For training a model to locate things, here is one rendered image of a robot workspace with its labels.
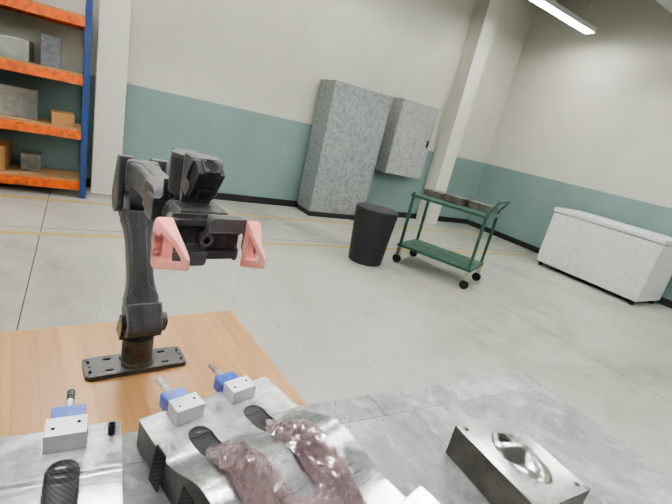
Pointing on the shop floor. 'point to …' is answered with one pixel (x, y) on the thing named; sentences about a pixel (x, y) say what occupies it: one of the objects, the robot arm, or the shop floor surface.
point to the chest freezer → (608, 254)
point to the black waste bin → (371, 233)
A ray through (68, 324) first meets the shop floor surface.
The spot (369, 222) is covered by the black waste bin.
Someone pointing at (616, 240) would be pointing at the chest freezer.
